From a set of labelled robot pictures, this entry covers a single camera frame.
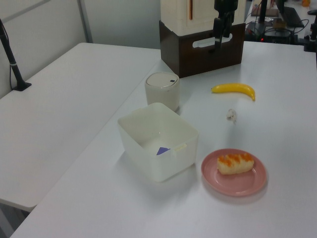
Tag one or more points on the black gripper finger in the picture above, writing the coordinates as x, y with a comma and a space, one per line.
217, 32
228, 24

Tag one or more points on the dark robot gripper body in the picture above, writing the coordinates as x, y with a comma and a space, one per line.
226, 7

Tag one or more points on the toasted bread roll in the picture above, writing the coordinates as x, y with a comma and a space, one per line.
235, 164

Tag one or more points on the black device with red light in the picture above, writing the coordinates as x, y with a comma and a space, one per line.
275, 34

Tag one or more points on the yellow banana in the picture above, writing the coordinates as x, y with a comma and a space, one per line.
232, 88

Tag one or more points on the black laptop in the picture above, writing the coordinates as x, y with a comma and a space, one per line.
289, 15

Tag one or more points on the small white garlic bulb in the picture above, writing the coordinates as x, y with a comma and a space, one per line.
230, 114

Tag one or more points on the cream lidded trash can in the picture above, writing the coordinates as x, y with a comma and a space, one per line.
161, 98

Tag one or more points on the white plastic storage container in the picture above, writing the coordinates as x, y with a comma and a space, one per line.
178, 164

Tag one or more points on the pink round plate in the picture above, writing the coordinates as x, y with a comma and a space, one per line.
235, 184

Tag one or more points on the black upright stand post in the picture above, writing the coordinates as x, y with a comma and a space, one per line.
262, 11

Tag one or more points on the black desk clamp mount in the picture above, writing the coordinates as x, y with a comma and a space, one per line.
310, 39

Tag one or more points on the grey partition frame post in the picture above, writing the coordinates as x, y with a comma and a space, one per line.
85, 22

